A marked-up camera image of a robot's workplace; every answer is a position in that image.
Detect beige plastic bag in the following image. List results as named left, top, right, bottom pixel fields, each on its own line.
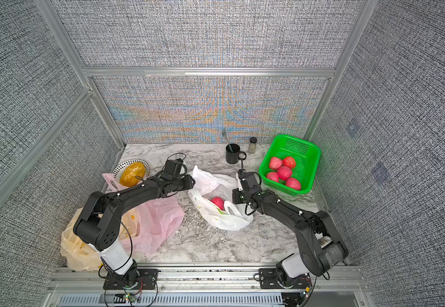
left=61, top=207, right=140, bottom=271

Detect black mug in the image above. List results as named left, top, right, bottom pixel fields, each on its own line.
left=226, top=143, right=247, bottom=165

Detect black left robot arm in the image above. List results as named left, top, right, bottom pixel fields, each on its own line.
left=73, top=158, right=196, bottom=277

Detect pink plastic bag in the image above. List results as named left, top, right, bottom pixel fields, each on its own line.
left=101, top=172, right=185, bottom=255

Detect aluminium front rail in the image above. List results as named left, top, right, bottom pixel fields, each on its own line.
left=47, top=262, right=371, bottom=293

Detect metal spoon in mug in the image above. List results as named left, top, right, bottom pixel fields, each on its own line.
left=221, top=128, right=230, bottom=144

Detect pink red apple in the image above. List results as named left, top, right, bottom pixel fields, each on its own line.
left=266, top=171, right=280, bottom=182

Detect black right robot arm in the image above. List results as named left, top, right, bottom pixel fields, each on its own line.
left=232, top=170, right=349, bottom=288

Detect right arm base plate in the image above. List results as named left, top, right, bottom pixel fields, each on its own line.
left=256, top=268, right=312, bottom=290

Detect green plastic basket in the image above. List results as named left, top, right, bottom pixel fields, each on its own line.
left=259, top=134, right=321, bottom=196

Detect white plastic bag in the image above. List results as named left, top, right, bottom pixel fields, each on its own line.
left=188, top=166, right=253, bottom=231

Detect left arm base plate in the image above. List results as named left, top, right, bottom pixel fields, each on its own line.
left=103, top=269, right=158, bottom=290

